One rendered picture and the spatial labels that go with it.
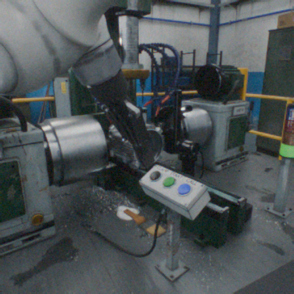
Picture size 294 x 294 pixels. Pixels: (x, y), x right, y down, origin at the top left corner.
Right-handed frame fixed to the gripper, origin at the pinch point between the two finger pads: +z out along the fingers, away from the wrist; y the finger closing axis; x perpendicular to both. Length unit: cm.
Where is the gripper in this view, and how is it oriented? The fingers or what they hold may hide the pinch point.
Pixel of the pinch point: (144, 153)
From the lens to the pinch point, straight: 59.2
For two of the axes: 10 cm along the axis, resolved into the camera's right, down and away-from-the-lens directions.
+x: -6.8, 6.2, -3.9
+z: 3.8, 7.5, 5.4
